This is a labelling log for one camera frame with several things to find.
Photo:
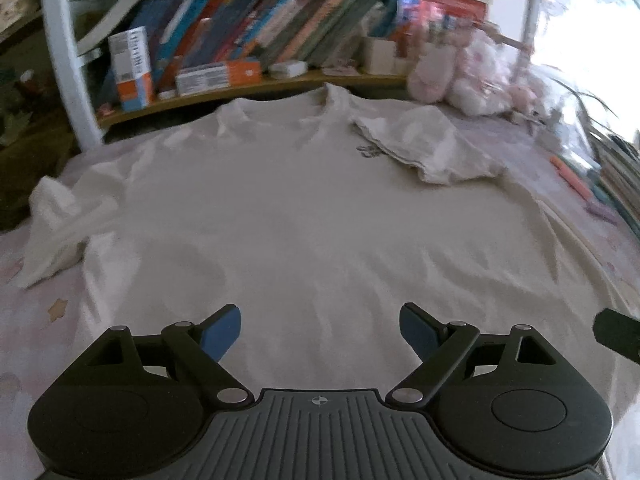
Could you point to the red box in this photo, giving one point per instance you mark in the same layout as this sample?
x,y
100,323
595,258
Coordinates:
x,y
452,10

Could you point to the orange and white flat box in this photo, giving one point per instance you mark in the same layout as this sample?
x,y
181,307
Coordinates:
x,y
220,77

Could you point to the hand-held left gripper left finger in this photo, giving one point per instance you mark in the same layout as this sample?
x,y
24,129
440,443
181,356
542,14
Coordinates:
x,y
222,332

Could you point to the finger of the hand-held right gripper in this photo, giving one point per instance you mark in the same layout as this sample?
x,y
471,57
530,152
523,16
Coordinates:
x,y
617,332

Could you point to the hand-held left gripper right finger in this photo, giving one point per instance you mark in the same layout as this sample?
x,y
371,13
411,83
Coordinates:
x,y
417,332

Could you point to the white frame bookshelf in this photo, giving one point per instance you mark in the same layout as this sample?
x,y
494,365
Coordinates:
x,y
62,60

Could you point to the orange highlighter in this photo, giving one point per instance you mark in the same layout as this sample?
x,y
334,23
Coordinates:
x,y
572,178

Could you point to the dark brown cloth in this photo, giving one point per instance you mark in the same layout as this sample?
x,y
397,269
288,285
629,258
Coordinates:
x,y
30,160

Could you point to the stack of flat books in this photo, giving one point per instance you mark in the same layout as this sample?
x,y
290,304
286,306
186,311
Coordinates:
x,y
622,185

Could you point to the pink and white plush toy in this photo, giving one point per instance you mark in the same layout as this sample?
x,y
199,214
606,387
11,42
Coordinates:
x,y
465,75

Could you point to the cream t-shirt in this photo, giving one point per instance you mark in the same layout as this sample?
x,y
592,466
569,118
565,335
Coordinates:
x,y
310,220

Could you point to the purple highlighter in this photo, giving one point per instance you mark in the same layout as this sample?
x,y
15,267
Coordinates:
x,y
602,211

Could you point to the beige pen holder box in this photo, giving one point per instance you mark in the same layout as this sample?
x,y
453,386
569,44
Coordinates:
x,y
380,55

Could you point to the small white box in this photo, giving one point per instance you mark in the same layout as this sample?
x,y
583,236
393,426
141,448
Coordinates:
x,y
287,68

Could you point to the row of colourful books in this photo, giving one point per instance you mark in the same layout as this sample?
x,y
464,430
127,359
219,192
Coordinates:
x,y
260,25

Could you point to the white and orange tall box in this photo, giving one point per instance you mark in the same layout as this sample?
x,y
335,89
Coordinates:
x,y
131,70

